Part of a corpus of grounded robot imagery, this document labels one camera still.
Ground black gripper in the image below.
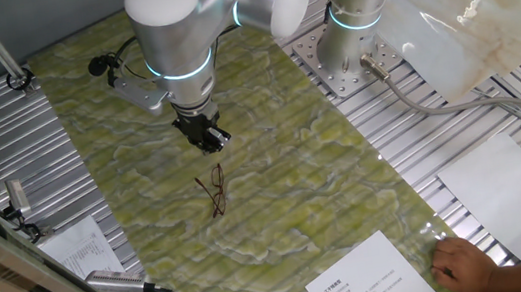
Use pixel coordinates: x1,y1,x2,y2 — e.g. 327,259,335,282
169,100,235,160

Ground red frame glasses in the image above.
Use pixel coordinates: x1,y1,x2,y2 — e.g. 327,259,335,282
192,162,230,221

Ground person's hand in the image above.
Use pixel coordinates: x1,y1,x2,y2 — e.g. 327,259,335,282
426,230,504,292

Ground green marble pattern mat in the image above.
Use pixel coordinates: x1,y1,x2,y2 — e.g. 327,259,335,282
20,0,465,292

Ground printed table paper sheet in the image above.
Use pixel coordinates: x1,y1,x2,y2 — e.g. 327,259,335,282
26,207,153,292

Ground instruction paper sheet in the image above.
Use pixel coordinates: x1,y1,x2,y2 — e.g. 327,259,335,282
298,222,445,292

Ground blank white paper sheet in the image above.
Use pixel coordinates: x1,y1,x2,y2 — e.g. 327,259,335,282
432,130,521,273

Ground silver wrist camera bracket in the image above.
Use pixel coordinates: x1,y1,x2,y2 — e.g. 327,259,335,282
110,70,173,122

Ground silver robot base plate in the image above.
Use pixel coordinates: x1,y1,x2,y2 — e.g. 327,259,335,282
289,14,409,106

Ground small silver camera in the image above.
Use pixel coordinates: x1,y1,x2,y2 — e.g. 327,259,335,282
3,177,33,217

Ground black ring clamp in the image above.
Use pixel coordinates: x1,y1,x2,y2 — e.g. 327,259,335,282
3,66,37,95

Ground small black camera stand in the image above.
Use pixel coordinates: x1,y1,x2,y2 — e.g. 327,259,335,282
0,197,45,247

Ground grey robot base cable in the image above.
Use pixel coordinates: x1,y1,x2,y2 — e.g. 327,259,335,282
359,33,521,172

